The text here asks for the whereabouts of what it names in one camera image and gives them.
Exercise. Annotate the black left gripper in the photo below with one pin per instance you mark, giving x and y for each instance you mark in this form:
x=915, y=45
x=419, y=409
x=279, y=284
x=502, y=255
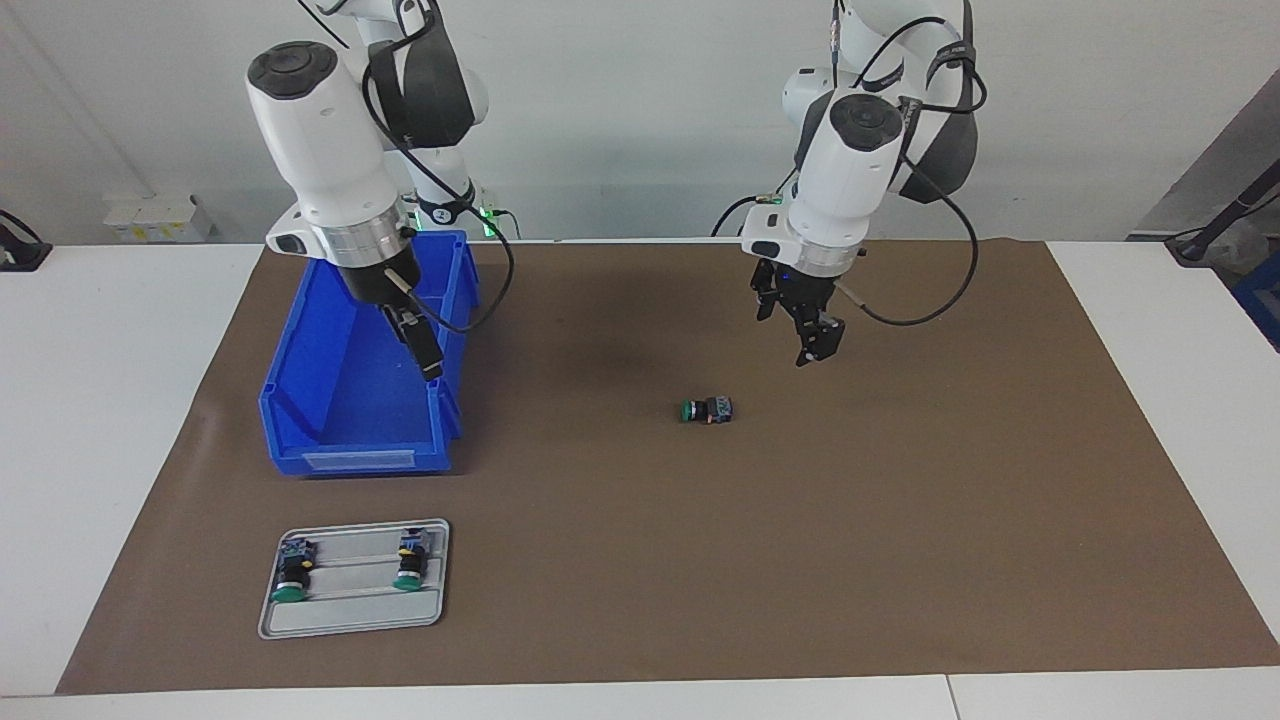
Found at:
x=795, y=290

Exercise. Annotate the green push button switch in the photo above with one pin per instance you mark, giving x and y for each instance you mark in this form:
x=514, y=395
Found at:
x=292, y=575
x=410, y=562
x=708, y=410

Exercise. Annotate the blue plastic storage bin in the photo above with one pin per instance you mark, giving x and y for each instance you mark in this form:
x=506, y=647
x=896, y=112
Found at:
x=350, y=400

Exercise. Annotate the black tripod leg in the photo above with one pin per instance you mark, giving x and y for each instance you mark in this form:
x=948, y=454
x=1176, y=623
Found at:
x=1225, y=215

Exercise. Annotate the grey metal tray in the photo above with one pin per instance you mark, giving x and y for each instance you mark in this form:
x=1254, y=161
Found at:
x=350, y=615

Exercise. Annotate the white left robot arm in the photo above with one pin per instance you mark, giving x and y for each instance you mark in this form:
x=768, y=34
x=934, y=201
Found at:
x=850, y=160

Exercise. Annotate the black table clamp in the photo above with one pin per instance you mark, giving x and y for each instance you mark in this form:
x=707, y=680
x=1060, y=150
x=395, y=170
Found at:
x=20, y=250

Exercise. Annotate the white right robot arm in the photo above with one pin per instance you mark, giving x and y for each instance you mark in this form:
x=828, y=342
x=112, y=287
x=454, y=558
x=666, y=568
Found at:
x=320, y=160

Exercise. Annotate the white wall socket box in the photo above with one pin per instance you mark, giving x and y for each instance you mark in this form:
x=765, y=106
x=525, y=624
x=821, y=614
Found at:
x=150, y=218

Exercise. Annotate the brown table mat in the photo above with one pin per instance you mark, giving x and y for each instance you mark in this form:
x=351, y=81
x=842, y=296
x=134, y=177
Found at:
x=800, y=520

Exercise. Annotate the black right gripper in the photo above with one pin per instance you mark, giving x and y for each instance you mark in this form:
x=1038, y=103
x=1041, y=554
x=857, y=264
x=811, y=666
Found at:
x=380, y=280

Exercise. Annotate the blue crate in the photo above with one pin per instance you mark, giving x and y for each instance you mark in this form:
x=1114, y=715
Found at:
x=1265, y=300

